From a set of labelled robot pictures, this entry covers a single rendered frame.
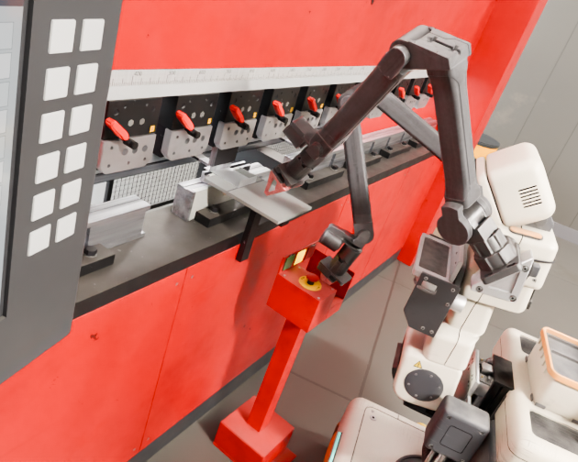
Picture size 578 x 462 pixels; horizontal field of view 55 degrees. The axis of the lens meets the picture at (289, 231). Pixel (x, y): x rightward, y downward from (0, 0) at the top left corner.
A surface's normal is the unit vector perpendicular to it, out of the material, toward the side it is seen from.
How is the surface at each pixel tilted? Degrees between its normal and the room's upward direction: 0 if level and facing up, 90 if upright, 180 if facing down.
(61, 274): 90
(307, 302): 90
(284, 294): 90
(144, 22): 90
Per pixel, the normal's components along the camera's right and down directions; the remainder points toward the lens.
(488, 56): -0.52, 0.25
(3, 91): 0.89, 0.41
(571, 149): -0.30, 0.36
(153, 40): 0.80, 0.48
